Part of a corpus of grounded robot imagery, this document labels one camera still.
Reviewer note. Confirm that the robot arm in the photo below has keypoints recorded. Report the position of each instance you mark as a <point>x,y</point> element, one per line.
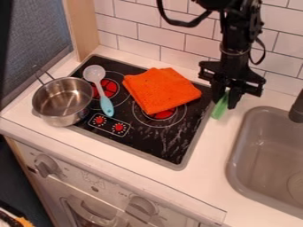
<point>236,26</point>

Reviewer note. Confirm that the blue and white spoon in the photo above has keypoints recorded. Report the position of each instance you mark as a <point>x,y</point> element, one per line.
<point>99,86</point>

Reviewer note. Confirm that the toy sink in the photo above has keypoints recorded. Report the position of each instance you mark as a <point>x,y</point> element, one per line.
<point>268,159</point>

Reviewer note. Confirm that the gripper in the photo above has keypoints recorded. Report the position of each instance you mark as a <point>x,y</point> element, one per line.
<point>232,74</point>

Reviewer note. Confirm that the silver pot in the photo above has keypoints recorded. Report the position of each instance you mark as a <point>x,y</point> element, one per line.
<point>62,100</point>

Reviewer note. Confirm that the toy stove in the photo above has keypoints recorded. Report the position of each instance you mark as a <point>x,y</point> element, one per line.
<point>150,118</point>

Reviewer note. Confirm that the orange cloth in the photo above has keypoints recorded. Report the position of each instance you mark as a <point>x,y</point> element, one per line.
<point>161,88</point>

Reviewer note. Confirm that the green toy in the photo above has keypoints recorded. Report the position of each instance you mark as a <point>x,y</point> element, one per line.
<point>220,108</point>

